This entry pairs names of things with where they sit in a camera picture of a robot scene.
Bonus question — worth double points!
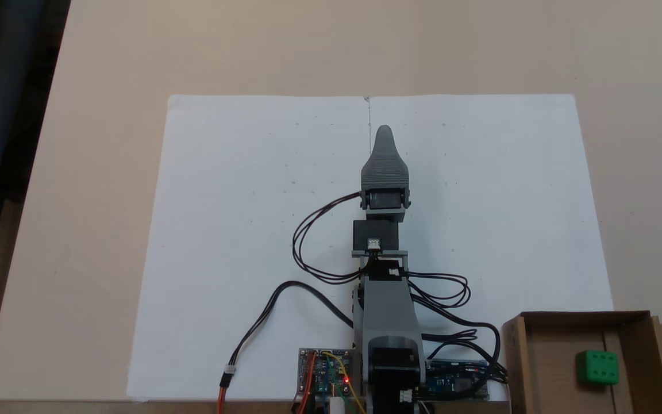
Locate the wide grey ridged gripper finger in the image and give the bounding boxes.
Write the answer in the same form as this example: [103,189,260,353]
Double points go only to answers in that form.
[361,124,411,191]

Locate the green dice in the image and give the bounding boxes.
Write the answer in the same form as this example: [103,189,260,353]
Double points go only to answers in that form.
[575,350,619,386]

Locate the white paper sheet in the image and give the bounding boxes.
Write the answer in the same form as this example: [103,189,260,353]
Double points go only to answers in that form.
[126,95,373,402]
[368,94,613,403]

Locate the brown cardboard box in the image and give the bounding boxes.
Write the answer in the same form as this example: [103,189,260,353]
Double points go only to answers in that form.
[502,310,662,414]

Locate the black servo cable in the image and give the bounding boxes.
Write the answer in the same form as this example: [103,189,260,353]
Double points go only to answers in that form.
[292,193,366,285]
[406,270,507,384]

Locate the black twin cable white connector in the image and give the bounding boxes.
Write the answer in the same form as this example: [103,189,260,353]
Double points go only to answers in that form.
[225,281,356,385]

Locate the circuit board with jumper wires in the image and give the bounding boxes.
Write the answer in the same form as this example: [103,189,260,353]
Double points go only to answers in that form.
[298,347,361,398]

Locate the yellow jumper wire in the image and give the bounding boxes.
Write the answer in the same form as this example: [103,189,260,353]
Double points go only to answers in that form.
[322,351,365,414]

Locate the orange red wire pair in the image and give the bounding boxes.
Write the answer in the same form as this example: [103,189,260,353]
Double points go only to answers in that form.
[218,352,316,414]

